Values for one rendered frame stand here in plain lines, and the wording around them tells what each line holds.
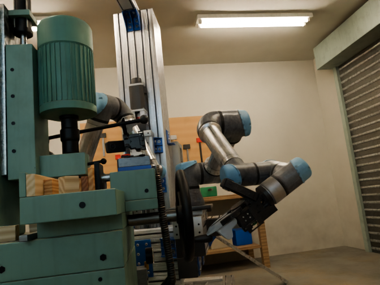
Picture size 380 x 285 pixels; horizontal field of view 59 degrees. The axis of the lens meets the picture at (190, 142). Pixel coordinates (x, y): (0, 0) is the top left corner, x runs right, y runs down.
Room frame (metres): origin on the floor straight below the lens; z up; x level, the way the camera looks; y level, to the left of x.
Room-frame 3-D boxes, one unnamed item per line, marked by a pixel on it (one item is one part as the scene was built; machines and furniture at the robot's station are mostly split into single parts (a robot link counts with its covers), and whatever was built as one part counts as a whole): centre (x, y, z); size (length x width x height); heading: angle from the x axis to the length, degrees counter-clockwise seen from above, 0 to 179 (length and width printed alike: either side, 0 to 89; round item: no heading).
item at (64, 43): (1.06, 0.38, 1.31); 0.18 x 0.18 x 0.31
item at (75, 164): (1.06, 0.40, 0.99); 0.14 x 0.07 x 0.09; 97
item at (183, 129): (4.42, 0.40, 1.50); 2.00 x 0.04 x 0.90; 100
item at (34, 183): (1.05, 0.40, 0.92); 0.60 x 0.02 x 0.05; 7
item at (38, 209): (1.07, 0.27, 0.87); 0.61 x 0.30 x 0.06; 7
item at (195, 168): (1.78, 0.03, 0.98); 0.13 x 0.12 x 0.14; 104
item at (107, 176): (1.07, 0.27, 0.95); 0.09 x 0.07 x 0.09; 7
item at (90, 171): (1.10, 0.31, 0.94); 0.21 x 0.01 x 0.08; 7
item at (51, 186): (1.12, 0.39, 0.92); 0.62 x 0.02 x 0.04; 7
